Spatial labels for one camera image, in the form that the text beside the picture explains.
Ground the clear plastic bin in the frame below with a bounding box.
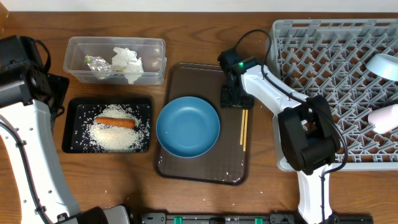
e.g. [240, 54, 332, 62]
[63, 37, 167, 85]

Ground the light blue bowl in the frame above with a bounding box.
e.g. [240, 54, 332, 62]
[366, 54, 397, 82]

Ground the pile of white rice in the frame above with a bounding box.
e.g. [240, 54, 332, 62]
[72, 104, 150, 153]

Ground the orange carrot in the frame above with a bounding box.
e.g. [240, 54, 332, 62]
[95, 117, 136, 129]

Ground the black rectangular tray bin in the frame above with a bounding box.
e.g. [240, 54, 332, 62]
[62, 97, 152, 153]

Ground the white pink cup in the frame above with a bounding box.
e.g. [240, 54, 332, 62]
[368, 104, 398, 134]

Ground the white tissue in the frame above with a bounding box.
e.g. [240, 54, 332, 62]
[111, 47, 144, 84]

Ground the brown serving tray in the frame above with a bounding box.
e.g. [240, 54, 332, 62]
[155, 63, 252, 185]

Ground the dark blue plate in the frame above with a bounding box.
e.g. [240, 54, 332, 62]
[156, 96, 221, 158]

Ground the grey dishwasher rack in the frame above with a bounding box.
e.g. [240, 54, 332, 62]
[267, 19, 397, 171]

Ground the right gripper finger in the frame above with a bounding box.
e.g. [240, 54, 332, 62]
[238, 91, 254, 109]
[220, 85, 239, 108]

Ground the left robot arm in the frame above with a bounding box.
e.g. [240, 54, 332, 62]
[1, 35, 130, 224]

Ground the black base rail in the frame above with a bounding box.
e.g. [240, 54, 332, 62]
[138, 212, 374, 224]

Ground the yellow foil snack wrapper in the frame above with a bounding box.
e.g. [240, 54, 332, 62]
[85, 55, 111, 80]

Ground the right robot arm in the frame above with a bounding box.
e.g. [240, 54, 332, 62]
[218, 49, 341, 223]

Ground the wooden chopstick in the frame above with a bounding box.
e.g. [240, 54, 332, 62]
[242, 110, 248, 152]
[239, 110, 246, 146]

